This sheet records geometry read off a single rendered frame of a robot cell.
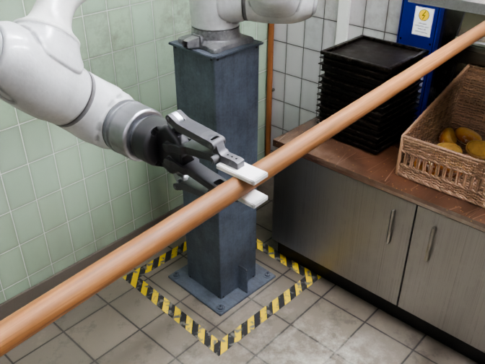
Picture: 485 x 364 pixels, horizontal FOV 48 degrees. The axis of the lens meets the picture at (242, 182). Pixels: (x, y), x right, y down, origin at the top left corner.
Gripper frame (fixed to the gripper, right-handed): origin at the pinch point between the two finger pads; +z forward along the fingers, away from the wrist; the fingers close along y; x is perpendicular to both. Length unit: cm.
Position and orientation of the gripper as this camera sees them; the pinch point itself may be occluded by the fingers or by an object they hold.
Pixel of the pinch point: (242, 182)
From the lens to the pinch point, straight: 75.7
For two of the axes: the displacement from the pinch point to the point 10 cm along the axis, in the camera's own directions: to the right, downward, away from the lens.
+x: -6.7, 4.3, -6.1
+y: 0.3, 8.3, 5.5
